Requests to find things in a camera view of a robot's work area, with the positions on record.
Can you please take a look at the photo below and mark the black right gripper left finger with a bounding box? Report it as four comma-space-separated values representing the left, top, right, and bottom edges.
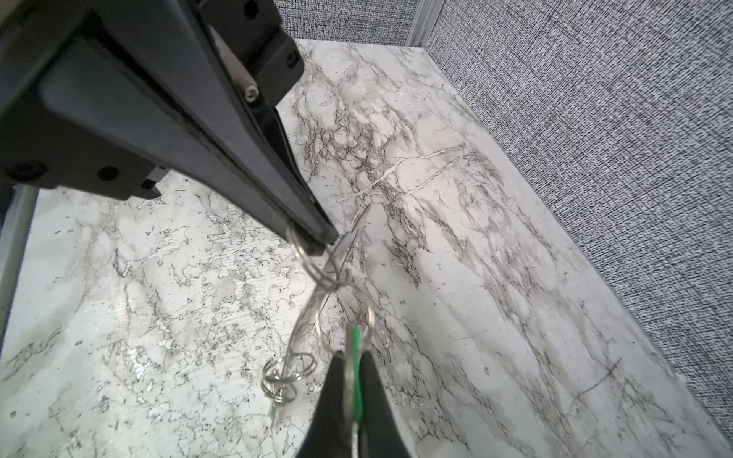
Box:
296, 351, 351, 458

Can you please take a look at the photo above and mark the bright green key tag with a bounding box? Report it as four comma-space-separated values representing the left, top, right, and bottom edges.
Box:
349, 326, 364, 425

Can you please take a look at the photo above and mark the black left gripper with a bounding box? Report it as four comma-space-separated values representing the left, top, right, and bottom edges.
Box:
1, 1, 338, 255

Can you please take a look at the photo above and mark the aluminium enclosure frame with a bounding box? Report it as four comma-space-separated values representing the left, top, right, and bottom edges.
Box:
406, 0, 445, 48

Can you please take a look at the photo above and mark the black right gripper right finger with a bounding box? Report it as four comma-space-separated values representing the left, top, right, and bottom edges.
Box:
358, 351, 410, 458

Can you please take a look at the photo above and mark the aluminium front rail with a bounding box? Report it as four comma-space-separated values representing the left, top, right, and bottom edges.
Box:
1, 183, 38, 344

